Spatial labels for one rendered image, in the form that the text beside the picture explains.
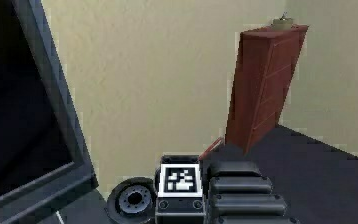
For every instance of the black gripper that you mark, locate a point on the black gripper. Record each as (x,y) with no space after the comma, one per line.
(133,200)

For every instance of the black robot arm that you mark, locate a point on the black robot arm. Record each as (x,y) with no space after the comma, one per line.
(233,193)

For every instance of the red-brown flat strip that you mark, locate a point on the red-brown flat strip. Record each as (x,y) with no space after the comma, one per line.
(211,148)

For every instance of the black television set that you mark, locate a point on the black television set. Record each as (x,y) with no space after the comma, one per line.
(27,126)

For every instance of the red-brown chest of drawers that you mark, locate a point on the red-brown chest of drawers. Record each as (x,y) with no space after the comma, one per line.
(260,90)

